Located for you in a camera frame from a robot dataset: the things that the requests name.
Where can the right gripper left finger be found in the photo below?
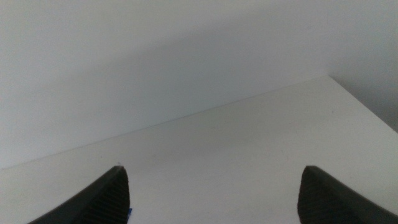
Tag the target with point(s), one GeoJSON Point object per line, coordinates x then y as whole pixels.
{"type": "Point", "coordinates": [102, 202]}

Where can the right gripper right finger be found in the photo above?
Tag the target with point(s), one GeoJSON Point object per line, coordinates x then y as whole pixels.
{"type": "Point", "coordinates": [323, 202]}

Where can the blue rectangular mat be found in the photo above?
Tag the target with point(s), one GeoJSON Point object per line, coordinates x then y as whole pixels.
{"type": "Point", "coordinates": [130, 211]}

